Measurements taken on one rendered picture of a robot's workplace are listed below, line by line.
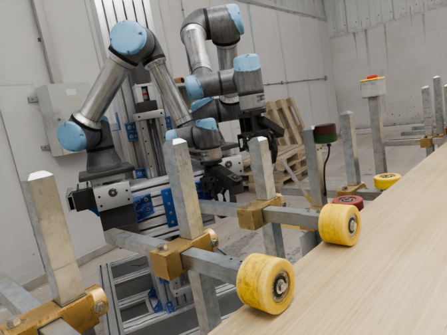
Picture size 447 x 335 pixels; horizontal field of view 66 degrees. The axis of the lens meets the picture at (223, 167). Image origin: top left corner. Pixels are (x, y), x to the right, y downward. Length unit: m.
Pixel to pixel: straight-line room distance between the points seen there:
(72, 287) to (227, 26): 1.09
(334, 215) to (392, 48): 8.28
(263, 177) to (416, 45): 8.10
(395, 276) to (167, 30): 4.20
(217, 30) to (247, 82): 0.46
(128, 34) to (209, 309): 0.92
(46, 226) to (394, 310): 0.49
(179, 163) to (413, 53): 8.33
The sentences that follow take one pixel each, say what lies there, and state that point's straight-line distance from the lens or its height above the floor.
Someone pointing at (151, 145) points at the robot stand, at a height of 1.09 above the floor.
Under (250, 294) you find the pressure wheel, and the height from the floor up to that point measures 0.94.
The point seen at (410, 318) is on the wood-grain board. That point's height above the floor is 0.90.
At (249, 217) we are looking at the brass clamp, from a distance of 0.80.
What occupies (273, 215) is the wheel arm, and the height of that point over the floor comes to 0.95.
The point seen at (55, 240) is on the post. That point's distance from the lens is 0.55.
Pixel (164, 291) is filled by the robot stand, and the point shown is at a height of 0.33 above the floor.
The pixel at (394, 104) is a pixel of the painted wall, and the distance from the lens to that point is 8.91.
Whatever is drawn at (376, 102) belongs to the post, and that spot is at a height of 1.13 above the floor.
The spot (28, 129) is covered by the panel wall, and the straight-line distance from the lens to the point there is 3.37.
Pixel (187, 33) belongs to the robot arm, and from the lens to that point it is 1.33.
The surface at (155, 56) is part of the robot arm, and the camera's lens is 1.41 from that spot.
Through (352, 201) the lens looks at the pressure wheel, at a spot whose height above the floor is 0.91.
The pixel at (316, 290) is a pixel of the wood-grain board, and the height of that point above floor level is 0.90.
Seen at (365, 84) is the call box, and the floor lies 1.20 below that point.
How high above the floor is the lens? 1.21
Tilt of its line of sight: 10 degrees down
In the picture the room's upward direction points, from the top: 10 degrees counter-clockwise
